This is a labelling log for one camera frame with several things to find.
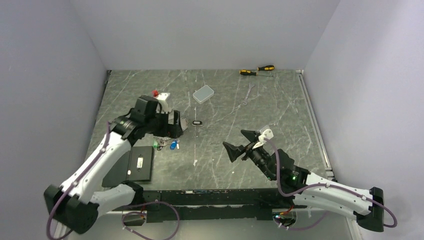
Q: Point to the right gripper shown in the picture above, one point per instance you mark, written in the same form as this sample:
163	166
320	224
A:
235	151

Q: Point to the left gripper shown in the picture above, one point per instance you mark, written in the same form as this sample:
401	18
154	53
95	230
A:
170	130

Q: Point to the blue key tag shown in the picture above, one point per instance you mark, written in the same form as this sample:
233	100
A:
173	145

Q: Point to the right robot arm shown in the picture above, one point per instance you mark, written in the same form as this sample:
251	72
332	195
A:
305	188

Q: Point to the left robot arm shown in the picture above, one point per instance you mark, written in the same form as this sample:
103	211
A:
121	135

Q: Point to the black plate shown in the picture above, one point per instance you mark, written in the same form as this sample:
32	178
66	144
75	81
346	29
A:
135	165

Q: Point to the clear plastic box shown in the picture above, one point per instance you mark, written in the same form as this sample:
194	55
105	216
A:
203	94

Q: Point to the small silver wrench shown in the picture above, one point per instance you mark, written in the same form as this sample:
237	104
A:
245	100

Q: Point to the lower yellow black screwdriver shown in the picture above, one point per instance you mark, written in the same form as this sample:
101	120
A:
245	72

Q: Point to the yellow black screwdriver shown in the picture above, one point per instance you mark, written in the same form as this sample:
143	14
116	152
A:
266	68
245	72

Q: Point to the upper yellow black screwdriver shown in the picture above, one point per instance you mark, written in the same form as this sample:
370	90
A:
266	68

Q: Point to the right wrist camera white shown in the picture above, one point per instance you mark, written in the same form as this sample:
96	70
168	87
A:
264	134

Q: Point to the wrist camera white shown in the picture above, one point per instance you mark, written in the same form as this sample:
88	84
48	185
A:
163	98
264	134

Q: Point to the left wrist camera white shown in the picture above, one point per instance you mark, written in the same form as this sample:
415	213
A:
163	98

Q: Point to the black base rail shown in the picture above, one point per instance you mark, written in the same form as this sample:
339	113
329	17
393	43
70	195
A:
210	204

